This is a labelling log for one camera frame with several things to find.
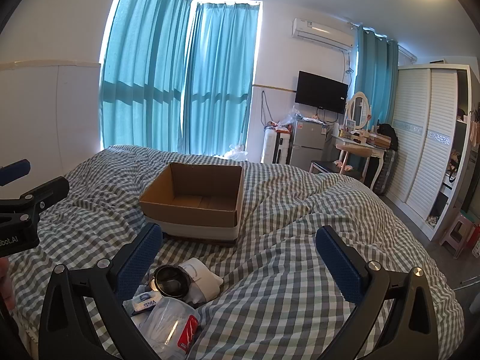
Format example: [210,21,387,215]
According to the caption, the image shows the white plastic bag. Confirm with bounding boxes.
[225,142,250,163]

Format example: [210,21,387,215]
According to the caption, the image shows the metal rod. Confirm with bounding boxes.
[455,275,480,291]

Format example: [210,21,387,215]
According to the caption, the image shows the person's left hand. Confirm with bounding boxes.
[0,259,16,310]

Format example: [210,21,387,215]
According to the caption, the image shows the red white bin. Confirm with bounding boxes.
[467,223,480,259]

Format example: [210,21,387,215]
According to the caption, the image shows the oval white vanity mirror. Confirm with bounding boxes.
[346,91,372,130]

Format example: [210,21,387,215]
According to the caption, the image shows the pink plastic stool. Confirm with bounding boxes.
[439,211,475,259]

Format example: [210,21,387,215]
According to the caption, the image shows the wooden chair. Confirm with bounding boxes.
[309,144,374,186]

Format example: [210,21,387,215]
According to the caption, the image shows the dark striped suitcase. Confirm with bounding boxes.
[379,148,396,196]

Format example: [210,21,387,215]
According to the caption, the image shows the white tissue pack blue label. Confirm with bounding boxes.
[131,290,164,314]

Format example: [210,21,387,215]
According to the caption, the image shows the white air conditioner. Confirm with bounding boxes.
[291,17,355,51]

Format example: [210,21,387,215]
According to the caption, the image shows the clear plastic bag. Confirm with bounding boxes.
[279,107,327,128]

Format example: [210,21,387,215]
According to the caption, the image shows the grey white checked duvet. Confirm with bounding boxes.
[7,144,466,360]

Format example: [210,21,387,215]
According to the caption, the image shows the white plush toy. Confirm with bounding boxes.
[178,258,224,305]

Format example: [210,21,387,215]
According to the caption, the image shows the black bag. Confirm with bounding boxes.
[377,123,399,151]

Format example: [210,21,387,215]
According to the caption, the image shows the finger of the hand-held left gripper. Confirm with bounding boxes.
[0,159,31,186]
[0,176,71,221]

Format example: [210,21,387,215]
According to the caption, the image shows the clear bag with red packet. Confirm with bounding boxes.
[131,298,201,360]

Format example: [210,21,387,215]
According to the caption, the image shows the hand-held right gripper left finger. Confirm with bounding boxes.
[37,222,166,360]

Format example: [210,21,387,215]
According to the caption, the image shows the hanging clothes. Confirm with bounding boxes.
[465,109,480,147]

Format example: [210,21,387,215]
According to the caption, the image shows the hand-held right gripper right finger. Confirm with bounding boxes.
[315,225,441,360]

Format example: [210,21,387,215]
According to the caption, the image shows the small grey fridge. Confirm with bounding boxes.
[290,118,327,166]

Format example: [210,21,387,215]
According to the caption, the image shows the black wall television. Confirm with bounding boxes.
[295,70,349,115]

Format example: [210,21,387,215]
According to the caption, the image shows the white louvred wardrobe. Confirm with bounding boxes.
[386,64,473,242]

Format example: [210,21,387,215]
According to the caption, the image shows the white dressing table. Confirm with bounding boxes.
[331,129,387,192]

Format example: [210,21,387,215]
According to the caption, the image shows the wide teal curtain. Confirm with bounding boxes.
[98,0,196,154]

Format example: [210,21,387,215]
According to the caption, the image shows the narrow teal window curtain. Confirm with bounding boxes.
[182,2,261,156]

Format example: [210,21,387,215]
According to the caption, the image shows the cardboard box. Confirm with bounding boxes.
[139,162,244,247]

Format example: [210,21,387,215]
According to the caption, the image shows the white suitcase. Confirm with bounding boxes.
[261,127,293,165]

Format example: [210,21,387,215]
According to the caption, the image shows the black round container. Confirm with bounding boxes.
[152,265,192,301]

